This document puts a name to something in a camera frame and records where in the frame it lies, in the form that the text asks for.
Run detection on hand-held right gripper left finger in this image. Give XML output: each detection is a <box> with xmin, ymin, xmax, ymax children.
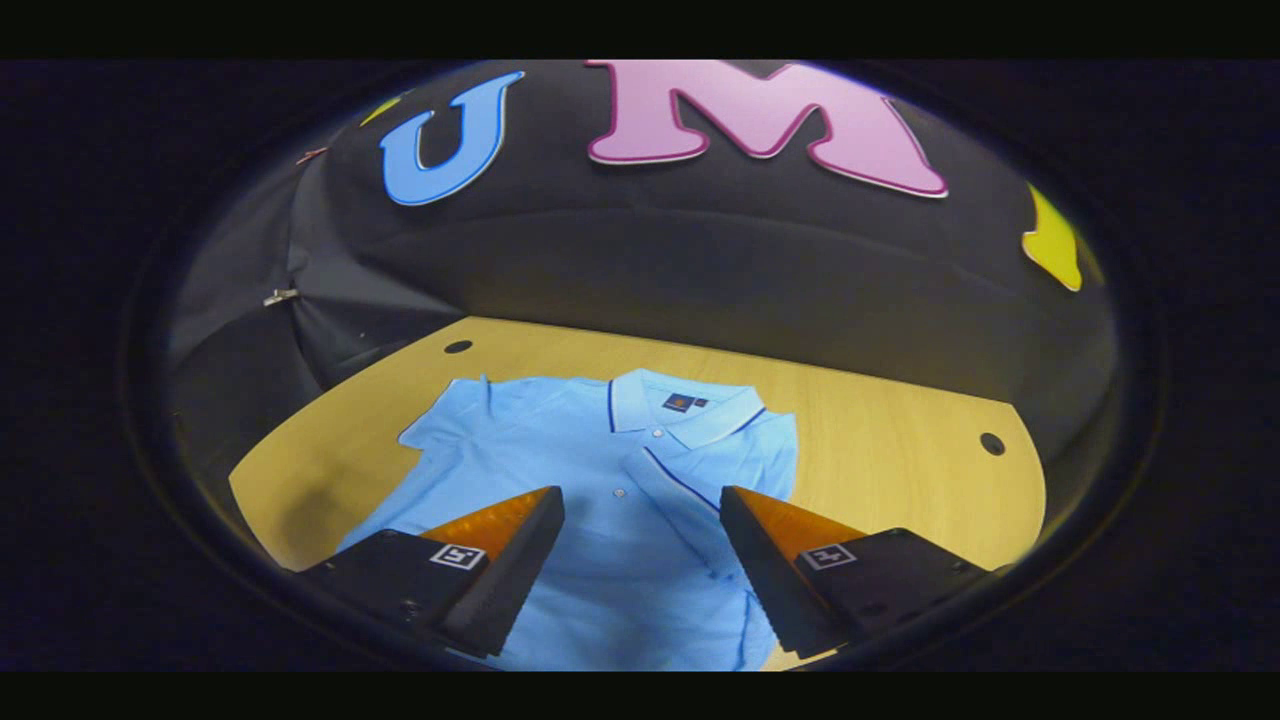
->
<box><xmin>295</xmin><ymin>486</ymin><xmax>567</xmax><ymax>661</ymax></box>

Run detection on light blue T-shirt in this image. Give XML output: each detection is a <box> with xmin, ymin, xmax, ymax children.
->
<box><xmin>335</xmin><ymin>368</ymin><xmax>801</xmax><ymax>671</ymax></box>

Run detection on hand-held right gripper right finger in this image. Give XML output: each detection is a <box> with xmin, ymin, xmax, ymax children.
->
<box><xmin>718</xmin><ymin>486</ymin><xmax>1011</xmax><ymax>661</ymax></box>

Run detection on black backdrop cloth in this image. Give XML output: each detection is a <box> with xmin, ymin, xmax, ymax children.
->
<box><xmin>165</xmin><ymin>60</ymin><xmax>1118</xmax><ymax>471</ymax></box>

